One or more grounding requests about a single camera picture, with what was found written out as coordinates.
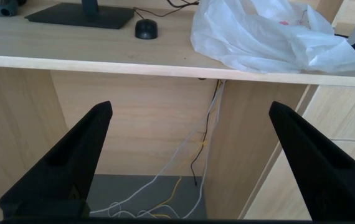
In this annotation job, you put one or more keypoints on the black computer mouse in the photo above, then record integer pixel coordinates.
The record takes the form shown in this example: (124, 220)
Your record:
(146, 29)

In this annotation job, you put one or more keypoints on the black monitor stand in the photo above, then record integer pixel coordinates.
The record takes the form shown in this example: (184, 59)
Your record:
(81, 14)

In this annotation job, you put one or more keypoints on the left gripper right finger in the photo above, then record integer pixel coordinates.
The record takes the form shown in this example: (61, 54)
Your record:
(324, 174)

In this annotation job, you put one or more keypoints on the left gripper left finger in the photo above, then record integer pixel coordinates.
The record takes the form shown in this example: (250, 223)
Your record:
(71, 161)

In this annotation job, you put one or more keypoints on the dark grey round device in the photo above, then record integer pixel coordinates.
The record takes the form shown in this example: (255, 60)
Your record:
(4, 7)

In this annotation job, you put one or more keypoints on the white plastic shopping bag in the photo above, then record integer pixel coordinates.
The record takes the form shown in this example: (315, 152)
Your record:
(271, 37)

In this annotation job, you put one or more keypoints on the wooden counter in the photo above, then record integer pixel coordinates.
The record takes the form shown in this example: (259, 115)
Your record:
(102, 93)

